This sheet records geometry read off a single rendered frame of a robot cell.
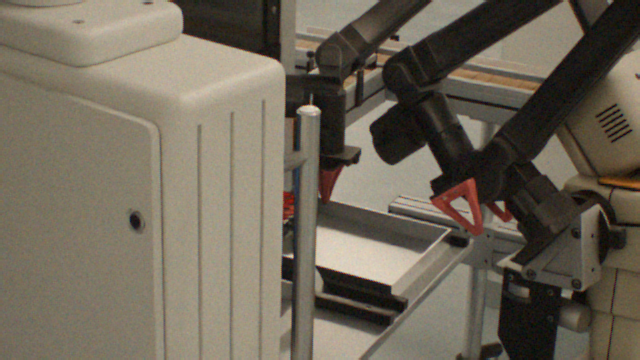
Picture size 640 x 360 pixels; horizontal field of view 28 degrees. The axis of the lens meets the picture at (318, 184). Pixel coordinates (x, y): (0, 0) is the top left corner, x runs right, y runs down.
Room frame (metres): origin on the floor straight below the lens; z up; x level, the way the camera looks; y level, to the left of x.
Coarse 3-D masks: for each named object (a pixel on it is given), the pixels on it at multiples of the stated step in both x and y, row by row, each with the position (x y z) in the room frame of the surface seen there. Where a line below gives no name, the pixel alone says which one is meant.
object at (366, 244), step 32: (320, 224) 2.23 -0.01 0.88; (352, 224) 2.23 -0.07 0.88; (384, 224) 2.22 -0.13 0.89; (416, 224) 2.19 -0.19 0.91; (288, 256) 2.02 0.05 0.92; (320, 256) 2.09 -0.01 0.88; (352, 256) 2.10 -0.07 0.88; (384, 256) 2.10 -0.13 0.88; (416, 256) 2.11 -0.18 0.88; (384, 288) 1.93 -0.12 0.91
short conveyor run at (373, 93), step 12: (312, 60) 2.96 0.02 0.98; (372, 60) 3.03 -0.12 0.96; (312, 72) 2.88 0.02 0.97; (360, 72) 2.88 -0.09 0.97; (372, 72) 3.01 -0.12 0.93; (348, 84) 2.92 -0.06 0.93; (360, 84) 2.89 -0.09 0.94; (372, 84) 2.97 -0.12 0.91; (384, 84) 3.04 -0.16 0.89; (348, 96) 2.85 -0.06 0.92; (360, 96) 2.89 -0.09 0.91; (372, 96) 2.98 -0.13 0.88; (384, 96) 3.04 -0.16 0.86; (348, 108) 2.86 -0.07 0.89; (360, 108) 2.92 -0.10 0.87; (372, 108) 2.98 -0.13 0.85; (348, 120) 2.86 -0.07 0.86
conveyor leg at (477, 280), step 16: (496, 128) 2.97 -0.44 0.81; (480, 144) 2.99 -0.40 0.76; (480, 208) 2.97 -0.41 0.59; (480, 272) 2.97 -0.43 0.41; (480, 288) 2.97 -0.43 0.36; (480, 304) 2.97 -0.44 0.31; (480, 320) 2.98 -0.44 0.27; (464, 336) 2.99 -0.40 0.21; (480, 336) 2.98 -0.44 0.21; (464, 352) 2.98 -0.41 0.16
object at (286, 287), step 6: (282, 282) 1.93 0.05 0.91; (288, 282) 1.93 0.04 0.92; (282, 288) 1.93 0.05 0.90; (288, 288) 1.92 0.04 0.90; (282, 294) 1.93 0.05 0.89; (288, 294) 1.92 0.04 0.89; (282, 300) 1.92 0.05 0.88; (288, 300) 1.92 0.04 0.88; (282, 306) 1.90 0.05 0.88; (288, 306) 1.90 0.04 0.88; (282, 312) 1.88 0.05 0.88; (288, 312) 1.83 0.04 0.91; (282, 318) 1.81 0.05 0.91; (288, 318) 1.83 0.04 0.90; (282, 324) 1.81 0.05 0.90; (288, 324) 1.83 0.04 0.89; (282, 330) 1.81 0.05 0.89
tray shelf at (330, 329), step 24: (432, 264) 2.08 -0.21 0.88; (456, 264) 2.11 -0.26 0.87; (408, 288) 1.98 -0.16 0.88; (432, 288) 2.01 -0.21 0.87; (336, 312) 1.89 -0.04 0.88; (408, 312) 1.92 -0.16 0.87; (288, 336) 1.81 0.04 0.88; (336, 336) 1.81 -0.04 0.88; (360, 336) 1.81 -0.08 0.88; (384, 336) 1.83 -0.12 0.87
